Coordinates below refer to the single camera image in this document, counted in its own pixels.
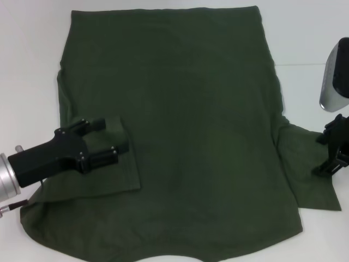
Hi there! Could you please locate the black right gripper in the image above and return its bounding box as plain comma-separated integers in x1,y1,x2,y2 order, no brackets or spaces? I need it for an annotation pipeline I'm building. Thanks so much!
311,113,349,178

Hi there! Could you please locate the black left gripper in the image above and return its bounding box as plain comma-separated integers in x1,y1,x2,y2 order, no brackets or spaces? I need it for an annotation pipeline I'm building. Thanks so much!
7,117,131,188

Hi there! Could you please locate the dark green shirt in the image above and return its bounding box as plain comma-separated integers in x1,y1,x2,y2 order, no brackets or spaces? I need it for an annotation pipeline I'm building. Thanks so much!
20,5,342,262

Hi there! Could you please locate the left wrist cable with plug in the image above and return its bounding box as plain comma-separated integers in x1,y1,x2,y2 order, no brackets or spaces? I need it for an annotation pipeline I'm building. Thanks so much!
0,199,29,219

